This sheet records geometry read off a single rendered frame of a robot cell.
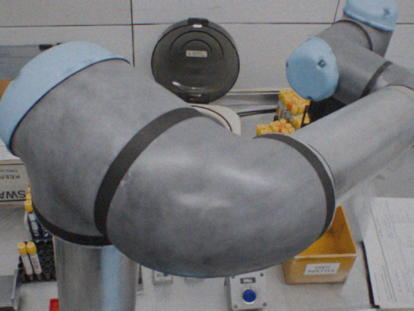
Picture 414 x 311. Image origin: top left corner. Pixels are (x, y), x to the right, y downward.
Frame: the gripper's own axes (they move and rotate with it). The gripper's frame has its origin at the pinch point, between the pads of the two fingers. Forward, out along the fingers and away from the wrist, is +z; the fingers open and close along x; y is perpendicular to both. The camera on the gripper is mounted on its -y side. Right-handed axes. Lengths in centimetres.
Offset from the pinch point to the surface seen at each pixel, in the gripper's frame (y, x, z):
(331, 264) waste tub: -2.4, 6.9, 18.5
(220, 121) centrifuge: 16.5, -32.3, 14.3
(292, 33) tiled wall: -4, -54, 3
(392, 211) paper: -23.2, -10.9, 24.2
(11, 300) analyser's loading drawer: 60, 11, 20
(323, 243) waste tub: -4.4, -2.9, 24.8
